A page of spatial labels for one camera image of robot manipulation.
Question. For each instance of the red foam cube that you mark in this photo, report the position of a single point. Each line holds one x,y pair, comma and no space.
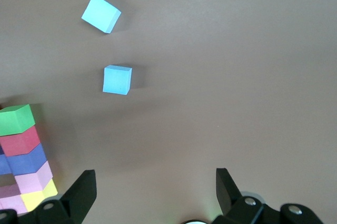
18,143

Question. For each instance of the yellow foam cube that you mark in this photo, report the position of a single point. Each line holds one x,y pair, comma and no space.
34,199

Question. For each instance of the pink foam cube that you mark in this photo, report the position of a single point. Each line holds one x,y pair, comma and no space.
30,181
11,203

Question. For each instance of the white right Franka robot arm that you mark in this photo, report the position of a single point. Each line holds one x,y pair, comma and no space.
194,222

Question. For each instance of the brown table cover sheet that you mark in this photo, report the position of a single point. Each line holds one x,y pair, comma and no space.
237,76

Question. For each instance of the purple foam cube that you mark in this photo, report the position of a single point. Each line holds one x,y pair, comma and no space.
25,163
4,164

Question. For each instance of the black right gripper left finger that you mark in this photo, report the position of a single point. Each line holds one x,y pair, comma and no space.
79,200

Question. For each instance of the green foam cube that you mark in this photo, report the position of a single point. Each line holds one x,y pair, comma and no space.
13,122

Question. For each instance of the blue foam cube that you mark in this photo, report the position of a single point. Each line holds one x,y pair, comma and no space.
98,13
116,81

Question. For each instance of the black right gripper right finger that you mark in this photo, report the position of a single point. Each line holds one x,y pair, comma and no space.
229,195

